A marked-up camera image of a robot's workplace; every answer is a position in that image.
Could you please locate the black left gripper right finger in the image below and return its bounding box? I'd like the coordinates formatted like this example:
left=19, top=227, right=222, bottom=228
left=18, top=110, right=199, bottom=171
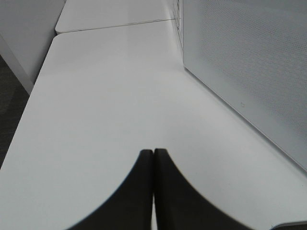
left=153, top=149, right=242, bottom=230

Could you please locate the white microwave door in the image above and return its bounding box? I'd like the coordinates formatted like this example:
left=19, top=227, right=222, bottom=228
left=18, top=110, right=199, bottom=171
left=176, top=0, right=307, bottom=169

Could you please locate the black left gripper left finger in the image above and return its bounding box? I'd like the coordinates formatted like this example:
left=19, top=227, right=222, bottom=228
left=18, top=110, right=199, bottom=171
left=70, top=149, right=154, bottom=230

